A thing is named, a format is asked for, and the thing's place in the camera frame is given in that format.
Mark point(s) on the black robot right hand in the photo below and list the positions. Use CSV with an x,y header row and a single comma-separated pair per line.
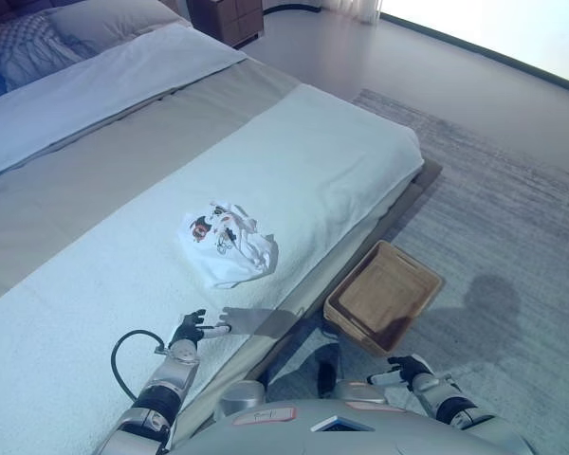
x,y
412,369

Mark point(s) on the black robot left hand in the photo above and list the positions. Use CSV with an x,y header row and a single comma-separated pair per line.
x,y
189,329

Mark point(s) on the white printed t-shirt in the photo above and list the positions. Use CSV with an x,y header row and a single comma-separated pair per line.
x,y
232,251

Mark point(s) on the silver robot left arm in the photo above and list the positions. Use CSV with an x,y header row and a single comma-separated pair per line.
x,y
163,384

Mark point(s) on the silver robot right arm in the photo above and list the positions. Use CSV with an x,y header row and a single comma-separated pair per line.
x,y
448,403

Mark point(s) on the woven wicker basket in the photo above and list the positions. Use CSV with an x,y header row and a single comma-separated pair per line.
x,y
384,294

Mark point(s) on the beige bed cover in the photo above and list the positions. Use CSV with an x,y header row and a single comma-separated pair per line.
x,y
123,156

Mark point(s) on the bed with white blanket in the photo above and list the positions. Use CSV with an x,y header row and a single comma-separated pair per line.
x,y
289,166

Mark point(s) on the silver robot right leg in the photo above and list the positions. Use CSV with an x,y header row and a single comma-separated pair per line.
x,y
355,388

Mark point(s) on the silver robot leg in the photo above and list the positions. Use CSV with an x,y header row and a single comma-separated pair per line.
x,y
355,388
242,398

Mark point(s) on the silver robot torso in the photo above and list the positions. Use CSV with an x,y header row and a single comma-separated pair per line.
x,y
360,431

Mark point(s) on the silver robot left leg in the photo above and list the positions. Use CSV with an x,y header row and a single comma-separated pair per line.
x,y
242,398

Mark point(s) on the grey area rug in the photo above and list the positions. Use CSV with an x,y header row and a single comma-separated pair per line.
x,y
493,213

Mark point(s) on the white folded duvet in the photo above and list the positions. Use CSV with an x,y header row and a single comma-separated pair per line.
x,y
90,95

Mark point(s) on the brown wooden nightstand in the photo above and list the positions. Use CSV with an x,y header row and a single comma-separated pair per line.
x,y
232,19

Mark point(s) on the beige pillow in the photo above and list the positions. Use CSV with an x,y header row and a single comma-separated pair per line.
x,y
109,23

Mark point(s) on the grey patterned pillow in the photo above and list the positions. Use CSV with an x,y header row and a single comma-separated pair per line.
x,y
26,52

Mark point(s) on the white sheer curtain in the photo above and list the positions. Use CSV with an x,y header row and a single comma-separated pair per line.
x,y
355,9

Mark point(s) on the brown padded headboard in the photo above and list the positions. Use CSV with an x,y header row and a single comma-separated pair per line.
x,y
14,9

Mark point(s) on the brown wooden bed frame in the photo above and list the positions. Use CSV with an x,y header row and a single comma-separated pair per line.
x,y
360,232

